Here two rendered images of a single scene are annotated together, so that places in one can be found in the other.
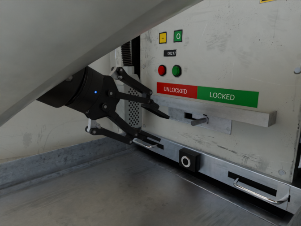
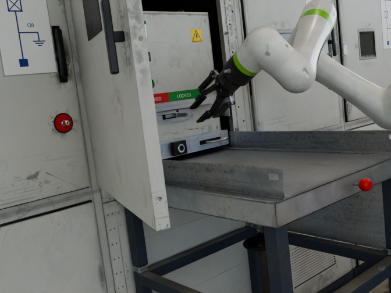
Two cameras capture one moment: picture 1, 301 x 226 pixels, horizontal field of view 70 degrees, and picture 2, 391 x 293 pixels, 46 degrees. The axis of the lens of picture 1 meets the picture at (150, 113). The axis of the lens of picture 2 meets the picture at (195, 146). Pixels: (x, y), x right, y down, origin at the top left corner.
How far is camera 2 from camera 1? 1.63 m
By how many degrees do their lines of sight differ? 87
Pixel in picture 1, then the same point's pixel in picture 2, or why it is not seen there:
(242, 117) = (206, 101)
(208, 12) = (166, 42)
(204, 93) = (173, 96)
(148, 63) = not seen: hidden behind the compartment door
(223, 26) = (177, 52)
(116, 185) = not seen: hidden behind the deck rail
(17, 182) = (189, 185)
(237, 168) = (203, 136)
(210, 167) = (189, 145)
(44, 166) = (172, 174)
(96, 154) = not seen: hidden behind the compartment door
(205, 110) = (188, 103)
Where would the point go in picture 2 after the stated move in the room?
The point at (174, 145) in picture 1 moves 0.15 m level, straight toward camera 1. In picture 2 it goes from (162, 145) to (203, 140)
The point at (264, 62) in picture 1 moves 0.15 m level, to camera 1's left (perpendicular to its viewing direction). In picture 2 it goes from (199, 72) to (199, 71)
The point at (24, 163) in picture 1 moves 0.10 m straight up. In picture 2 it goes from (181, 167) to (177, 131)
